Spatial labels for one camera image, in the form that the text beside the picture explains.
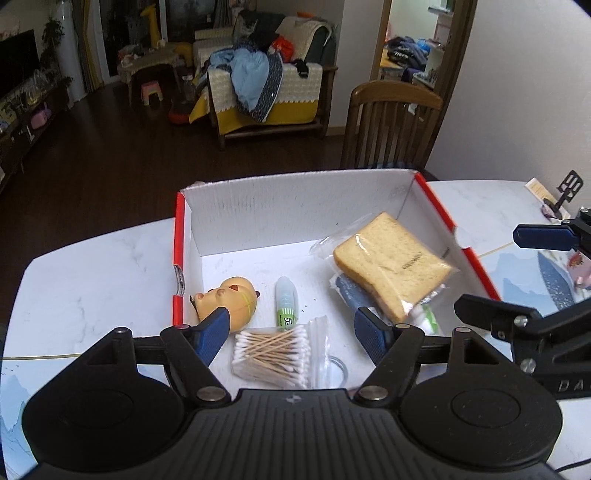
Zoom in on wooden chair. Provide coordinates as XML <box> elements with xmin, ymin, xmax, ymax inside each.
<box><xmin>341</xmin><ymin>80</ymin><xmax>444</xmax><ymax>169</ymax></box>

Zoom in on dark television cabinet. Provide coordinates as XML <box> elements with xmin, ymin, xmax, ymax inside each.
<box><xmin>0</xmin><ymin>76</ymin><xmax>72</xmax><ymax>195</ymax></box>

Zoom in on white standing air conditioner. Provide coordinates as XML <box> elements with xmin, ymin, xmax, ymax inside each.
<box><xmin>48</xmin><ymin>0</ymin><xmax>86</xmax><ymax>102</ymax></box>

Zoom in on plastic packet dark blue label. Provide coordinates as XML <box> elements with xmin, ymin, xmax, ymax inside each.
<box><xmin>330</xmin><ymin>272</ymin><xmax>444</xmax><ymax>335</ymax></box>

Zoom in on pile of blue clothes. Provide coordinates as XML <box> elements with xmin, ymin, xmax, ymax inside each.
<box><xmin>203</xmin><ymin>44</ymin><xmax>284</xmax><ymax>123</ymax></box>

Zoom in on black phone stand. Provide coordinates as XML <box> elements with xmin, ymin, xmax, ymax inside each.
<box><xmin>542</xmin><ymin>170</ymin><xmax>583</xmax><ymax>220</ymax></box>

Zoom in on clothes on bed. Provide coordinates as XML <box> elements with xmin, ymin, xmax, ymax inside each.
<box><xmin>385</xmin><ymin>34</ymin><xmax>446</xmax><ymax>70</ymax></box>

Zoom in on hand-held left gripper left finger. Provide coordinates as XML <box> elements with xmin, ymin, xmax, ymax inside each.
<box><xmin>85</xmin><ymin>307</ymin><xmax>232</xmax><ymax>403</ymax></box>

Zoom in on bagged bread slice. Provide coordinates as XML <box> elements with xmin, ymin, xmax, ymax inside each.
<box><xmin>309</xmin><ymin>212</ymin><xmax>455</xmax><ymax>324</ymax></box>

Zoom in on bag of cotton swabs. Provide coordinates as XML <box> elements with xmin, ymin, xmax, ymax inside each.
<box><xmin>231</xmin><ymin>316</ymin><xmax>349</xmax><ymax>391</ymax></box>

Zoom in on green house plant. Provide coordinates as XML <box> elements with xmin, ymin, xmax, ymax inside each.
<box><xmin>41</xmin><ymin>16</ymin><xmax>65</xmax><ymax>84</ymax></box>

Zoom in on yellow giraffe toy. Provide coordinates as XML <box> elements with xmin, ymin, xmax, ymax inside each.
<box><xmin>141</xmin><ymin>4</ymin><xmax>160</xmax><ymax>47</ymax></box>

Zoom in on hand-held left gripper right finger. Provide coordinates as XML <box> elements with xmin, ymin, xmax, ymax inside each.
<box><xmin>355</xmin><ymin>306</ymin><xmax>492</xmax><ymax>401</ymax></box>

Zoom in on yellow rubber animal toy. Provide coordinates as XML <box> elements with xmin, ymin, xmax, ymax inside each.
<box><xmin>190</xmin><ymin>276</ymin><xmax>262</xmax><ymax>332</ymax></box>

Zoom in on sofa with yellow cover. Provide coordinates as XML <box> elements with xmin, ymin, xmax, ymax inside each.
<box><xmin>191</xmin><ymin>14</ymin><xmax>338</xmax><ymax>151</ymax></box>

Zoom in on yellow card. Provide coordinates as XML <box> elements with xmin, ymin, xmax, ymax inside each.
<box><xmin>526</xmin><ymin>178</ymin><xmax>555</xmax><ymax>204</ymax></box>

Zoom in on red cardboard box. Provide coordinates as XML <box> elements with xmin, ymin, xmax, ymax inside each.
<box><xmin>172</xmin><ymin>168</ymin><xmax>504</xmax><ymax>402</ymax></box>

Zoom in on wooden coffee table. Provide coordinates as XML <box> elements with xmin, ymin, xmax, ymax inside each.
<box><xmin>117</xmin><ymin>44</ymin><xmax>183</xmax><ymax>107</ymax></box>

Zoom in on white glue tube green label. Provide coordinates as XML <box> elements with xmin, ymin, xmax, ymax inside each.
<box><xmin>274</xmin><ymin>277</ymin><xmax>300</xmax><ymax>330</ymax></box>

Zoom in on pink stool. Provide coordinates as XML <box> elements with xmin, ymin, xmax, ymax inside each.
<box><xmin>140</xmin><ymin>80</ymin><xmax>163</xmax><ymax>107</ymax></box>

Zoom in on black television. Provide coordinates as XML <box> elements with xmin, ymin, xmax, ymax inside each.
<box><xmin>0</xmin><ymin>30</ymin><xmax>40</xmax><ymax>97</ymax></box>

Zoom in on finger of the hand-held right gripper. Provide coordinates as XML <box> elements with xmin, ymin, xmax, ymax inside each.
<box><xmin>512</xmin><ymin>215</ymin><xmax>591</xmax><ymax>261</ymax></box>
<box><xmin>454</xmin><ymin>294</ymin><xmax>546</xmax><ymax>342</ymax></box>

